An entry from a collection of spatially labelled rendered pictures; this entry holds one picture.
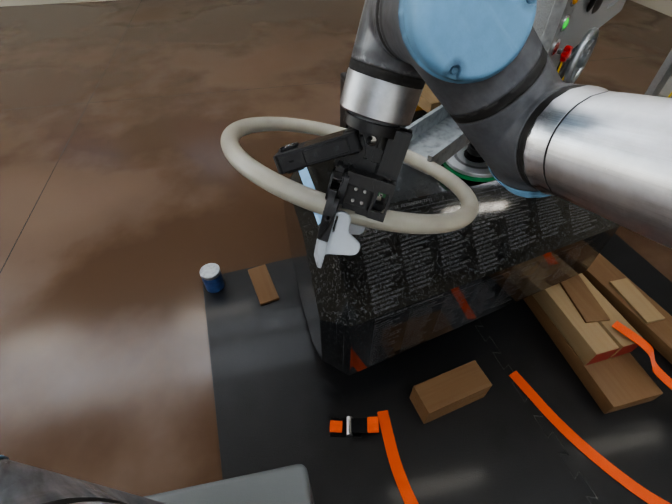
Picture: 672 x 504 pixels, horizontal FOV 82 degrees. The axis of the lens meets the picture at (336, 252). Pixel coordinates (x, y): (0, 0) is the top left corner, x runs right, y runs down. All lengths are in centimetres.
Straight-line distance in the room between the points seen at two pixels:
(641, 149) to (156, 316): 205
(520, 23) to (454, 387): 149
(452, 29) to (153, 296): 206
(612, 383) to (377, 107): 176
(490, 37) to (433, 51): 4
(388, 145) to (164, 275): 194
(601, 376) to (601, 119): 176
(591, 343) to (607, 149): 169
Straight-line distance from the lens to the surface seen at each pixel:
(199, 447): 178
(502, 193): 143
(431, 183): 134
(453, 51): 33
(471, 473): 174
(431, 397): 166
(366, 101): 45
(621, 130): 31
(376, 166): 49
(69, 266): 262
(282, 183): 54
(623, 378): 208
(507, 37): 34
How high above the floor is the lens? 163
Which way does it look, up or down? 47 degrees down
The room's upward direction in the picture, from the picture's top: straight up
